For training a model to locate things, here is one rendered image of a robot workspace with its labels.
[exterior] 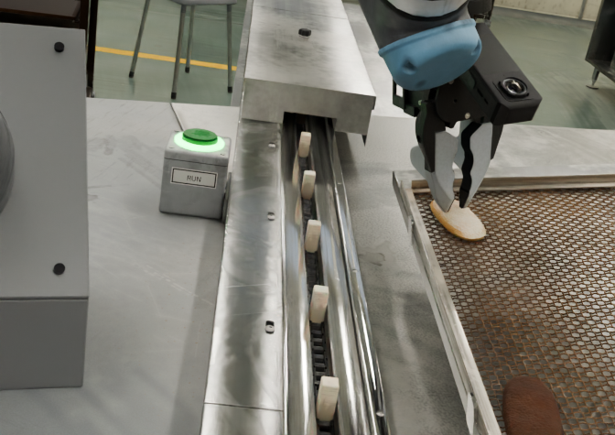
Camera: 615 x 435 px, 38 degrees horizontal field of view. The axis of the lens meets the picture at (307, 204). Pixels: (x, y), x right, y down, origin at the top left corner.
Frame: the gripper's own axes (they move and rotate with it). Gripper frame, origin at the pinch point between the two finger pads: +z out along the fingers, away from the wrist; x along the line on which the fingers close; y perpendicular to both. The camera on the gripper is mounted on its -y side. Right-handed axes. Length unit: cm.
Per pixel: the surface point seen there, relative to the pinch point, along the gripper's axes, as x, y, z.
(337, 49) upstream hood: -16, 56, -2
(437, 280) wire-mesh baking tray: 9.0, -10.0, 2.1
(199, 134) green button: 19.1, 22.6, -3.7
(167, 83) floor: -71, 339, 79
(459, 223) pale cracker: 1.4, -2.3, 1.4
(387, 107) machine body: -27, 60, 10
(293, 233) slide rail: 14.3, 8.8, 3.9
